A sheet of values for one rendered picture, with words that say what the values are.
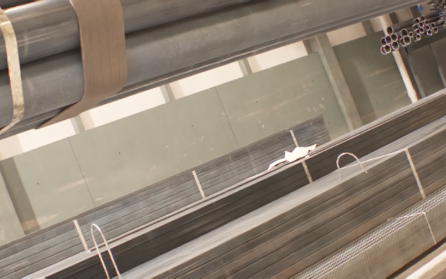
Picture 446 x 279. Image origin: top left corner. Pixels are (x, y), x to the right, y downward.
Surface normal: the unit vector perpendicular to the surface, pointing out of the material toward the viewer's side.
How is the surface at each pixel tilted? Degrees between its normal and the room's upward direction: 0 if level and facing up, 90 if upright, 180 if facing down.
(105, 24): 120
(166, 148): 90
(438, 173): 90
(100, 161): 90
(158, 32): 64
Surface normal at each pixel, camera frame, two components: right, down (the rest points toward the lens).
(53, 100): 0.65, 0.54
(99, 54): 0.68, 0.26
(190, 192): 0.58, -0.24
